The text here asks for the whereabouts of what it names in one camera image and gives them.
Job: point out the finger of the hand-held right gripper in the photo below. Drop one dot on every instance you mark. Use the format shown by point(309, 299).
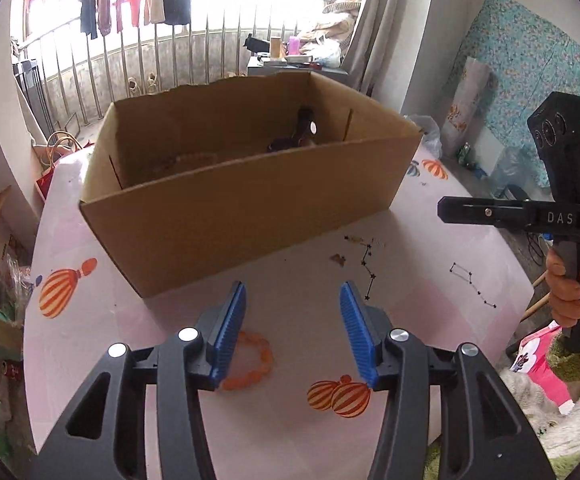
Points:
point(480, 212)

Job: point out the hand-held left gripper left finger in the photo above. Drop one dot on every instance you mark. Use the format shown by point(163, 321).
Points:
point(229, 332)

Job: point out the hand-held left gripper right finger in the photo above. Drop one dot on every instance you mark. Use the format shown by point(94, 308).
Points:
point(357, 332)

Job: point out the brown cardboard box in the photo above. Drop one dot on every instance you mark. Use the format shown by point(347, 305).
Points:
point(245, 210)

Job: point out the black wristwatch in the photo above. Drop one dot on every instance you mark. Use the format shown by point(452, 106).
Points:
point(302, 120)

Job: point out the person's right hand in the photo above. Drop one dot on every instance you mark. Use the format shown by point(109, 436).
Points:
point(562, 295)

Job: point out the bluish plastic bag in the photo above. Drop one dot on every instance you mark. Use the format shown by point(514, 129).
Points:
point(507, 170)

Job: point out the pink printed tablecloth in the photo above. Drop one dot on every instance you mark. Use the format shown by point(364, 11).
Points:
point(295, 310)

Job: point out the small gold charm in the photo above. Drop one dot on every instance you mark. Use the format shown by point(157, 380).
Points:
point(340, 258)

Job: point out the clear plastic bag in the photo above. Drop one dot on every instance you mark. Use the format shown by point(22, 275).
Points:
point(427, 135)

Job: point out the wooden stick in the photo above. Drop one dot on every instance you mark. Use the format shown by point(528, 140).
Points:
point(537, 305)

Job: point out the printed paper bag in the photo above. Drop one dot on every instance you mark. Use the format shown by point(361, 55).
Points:
point(472, 95)

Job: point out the blue floral cloth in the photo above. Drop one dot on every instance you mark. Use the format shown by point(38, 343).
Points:
point(515, 50)

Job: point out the pink printed bag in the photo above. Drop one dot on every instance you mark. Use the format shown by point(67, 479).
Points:
point(540, 365)

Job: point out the green shaggy rug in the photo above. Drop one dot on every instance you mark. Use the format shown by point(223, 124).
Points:
point(577, 360)

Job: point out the grey curtain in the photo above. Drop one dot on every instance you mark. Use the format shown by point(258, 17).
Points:
point(385, 20)

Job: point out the green cardboard packet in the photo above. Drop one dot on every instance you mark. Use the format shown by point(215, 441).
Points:
point(4, 335)

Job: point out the white fluffy blanket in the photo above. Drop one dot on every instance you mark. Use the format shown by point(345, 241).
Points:
point(570, 420)

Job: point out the pile of cloth bundles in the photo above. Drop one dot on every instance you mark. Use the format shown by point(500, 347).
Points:
point(335, 30)

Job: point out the grey side table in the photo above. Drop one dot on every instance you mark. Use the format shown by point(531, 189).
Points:
point(295, 67)

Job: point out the red bag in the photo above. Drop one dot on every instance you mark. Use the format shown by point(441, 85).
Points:
point(44, 182)

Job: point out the pink bottle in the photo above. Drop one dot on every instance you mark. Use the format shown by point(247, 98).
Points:
point(294, 46)

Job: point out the tan tote bag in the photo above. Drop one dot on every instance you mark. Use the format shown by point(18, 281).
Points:
point(59, 147)

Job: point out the metal window railing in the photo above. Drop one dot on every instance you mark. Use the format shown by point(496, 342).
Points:
point(169, 60)

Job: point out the black metal rack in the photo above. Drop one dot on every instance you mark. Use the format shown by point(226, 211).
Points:
point(32, 95)

